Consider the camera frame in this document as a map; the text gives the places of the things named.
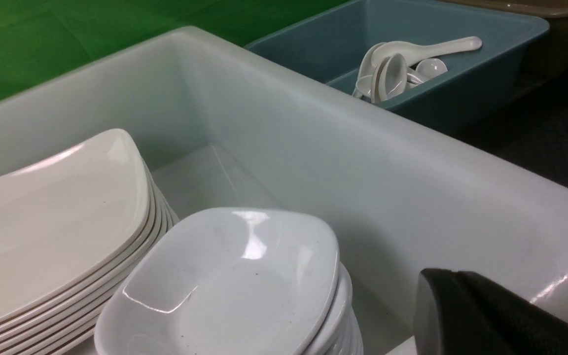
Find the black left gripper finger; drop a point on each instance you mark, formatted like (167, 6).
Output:
(464, 313)

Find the top stacked white square plate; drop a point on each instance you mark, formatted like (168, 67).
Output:
(64, 217)

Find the stack of white small bowls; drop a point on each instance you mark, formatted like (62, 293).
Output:
(340, 333)

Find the top stacked white small bowl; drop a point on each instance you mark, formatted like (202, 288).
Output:
(226, 281)

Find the white spoon in bin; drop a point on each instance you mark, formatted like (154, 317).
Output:
(389, 80)
(413, 53)
(363, 82)
(425, 70)

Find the brown plastic bin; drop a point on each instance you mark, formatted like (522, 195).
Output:
(549, 55)

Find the large white plastic tub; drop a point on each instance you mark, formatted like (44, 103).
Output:
(219, 126)

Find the teal plastic bin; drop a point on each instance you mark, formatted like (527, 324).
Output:
(329, 47)

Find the stack of white square plates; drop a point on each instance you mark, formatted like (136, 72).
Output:
(116, 276)

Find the green backdrop cloth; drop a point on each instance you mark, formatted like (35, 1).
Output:
(42, 39)

